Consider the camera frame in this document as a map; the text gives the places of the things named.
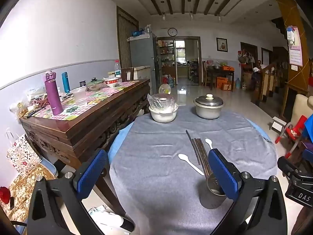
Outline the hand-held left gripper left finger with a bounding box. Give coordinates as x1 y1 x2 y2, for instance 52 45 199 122
27 149 108 235

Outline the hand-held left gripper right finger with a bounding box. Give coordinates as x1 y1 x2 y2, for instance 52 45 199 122
208 149 288 235

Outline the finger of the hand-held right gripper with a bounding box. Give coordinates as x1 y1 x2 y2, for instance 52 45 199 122
277 156 313 180

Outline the perforated metal utensil holder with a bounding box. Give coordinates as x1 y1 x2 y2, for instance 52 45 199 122
199 173 227 210

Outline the grey square chopstick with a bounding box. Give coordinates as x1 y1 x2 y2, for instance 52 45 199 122
186 130 201 165

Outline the red plastic chair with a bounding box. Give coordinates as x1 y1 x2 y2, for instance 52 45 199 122
275 115 309 158

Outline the blue shirt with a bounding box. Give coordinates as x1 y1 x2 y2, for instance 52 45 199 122
302 125 313 142

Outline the carved wooden sideboard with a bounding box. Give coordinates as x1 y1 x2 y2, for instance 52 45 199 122
20 78 151 168

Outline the light blue table cover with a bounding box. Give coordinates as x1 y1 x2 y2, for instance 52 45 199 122
108 121 275 157

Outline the white step stool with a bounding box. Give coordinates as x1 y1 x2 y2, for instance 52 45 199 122
270 116 286 131

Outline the white and black appliance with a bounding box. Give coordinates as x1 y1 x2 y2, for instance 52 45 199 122
88 207 135 233

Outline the beige sofa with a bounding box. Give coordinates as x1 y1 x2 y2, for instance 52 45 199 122
292 94 313 123

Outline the grey tablecloth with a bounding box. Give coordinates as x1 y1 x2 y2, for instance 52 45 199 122
109 105 278 235

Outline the metal cooking pot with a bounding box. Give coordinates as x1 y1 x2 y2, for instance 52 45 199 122
194 103 225 119

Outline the gold patterned cushion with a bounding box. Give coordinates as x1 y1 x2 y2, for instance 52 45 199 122
10 166 57 221

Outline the patterned paper gift bag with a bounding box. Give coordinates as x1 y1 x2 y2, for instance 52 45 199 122
6 133 42 177

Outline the metal pot lid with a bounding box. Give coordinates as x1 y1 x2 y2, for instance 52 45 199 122
194 94 224 107

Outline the clear plastic cup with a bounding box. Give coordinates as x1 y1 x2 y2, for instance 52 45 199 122
72 87 87 104

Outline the pink checkered cloth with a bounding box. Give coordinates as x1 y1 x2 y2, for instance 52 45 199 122
32 81 137 121

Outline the purple thermos bottle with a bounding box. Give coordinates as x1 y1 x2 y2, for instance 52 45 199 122
44 71 64 115

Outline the bowl with glass lid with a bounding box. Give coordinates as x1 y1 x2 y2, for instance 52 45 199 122
86 78 105 91

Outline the wooden stair railing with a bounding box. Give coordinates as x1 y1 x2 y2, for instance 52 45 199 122
252 62 289 103

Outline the orange cardboard box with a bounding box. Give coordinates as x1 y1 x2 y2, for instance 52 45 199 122
216 77 233 90

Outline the red and white bowl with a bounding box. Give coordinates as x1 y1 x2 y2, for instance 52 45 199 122
104 77 120 88

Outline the blue thermos bottle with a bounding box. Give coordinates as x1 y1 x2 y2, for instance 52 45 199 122
62 72 71 94

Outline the pile of snack packets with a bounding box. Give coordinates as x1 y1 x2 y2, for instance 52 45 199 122
10 87 49 118

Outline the clear plastic bag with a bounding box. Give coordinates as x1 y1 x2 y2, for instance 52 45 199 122
147 93 175 109

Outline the dark wooden dining table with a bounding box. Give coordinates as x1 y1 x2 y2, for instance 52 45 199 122
207 66 235 90

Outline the wooden chair back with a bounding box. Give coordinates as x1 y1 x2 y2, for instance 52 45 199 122
121 68 134 82

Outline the plastic water bottle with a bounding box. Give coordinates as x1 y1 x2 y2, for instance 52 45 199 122
114 59 122 78

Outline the white chest freezer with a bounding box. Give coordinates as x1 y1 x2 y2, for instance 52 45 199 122
109 66 151 81

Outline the grey refrigerator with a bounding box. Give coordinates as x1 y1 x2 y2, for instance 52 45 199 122
130 33 160 95

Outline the brown curtain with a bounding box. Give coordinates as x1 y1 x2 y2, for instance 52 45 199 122
117 6 139 69

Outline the wooden pillar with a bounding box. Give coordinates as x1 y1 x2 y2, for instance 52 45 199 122
274 0 306 84

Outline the pink wall calendar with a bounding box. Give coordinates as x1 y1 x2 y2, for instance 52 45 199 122
287 26 303 66

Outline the framed wall picture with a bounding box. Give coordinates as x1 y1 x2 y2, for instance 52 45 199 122
216 38 228 52

